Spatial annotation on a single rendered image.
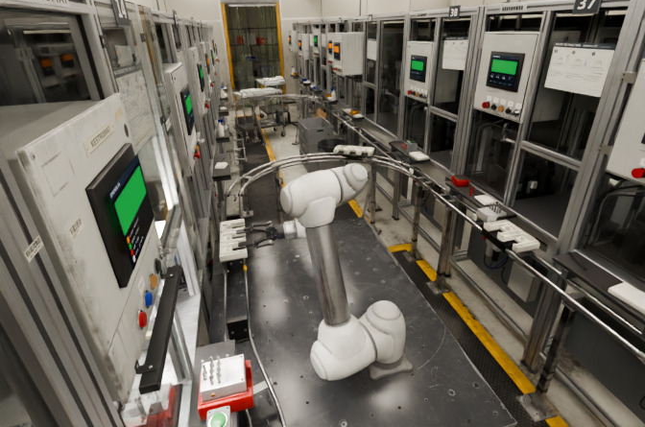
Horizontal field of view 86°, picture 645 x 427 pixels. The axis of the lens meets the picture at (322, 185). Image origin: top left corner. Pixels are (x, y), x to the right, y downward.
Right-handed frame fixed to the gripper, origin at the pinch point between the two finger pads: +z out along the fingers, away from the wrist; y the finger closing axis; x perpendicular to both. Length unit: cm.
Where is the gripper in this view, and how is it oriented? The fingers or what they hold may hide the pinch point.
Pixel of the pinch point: (243, 237)
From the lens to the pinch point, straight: 176.4
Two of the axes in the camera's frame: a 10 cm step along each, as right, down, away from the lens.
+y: -0.3, -9.1, -4.1
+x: 2.5, 3.9, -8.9
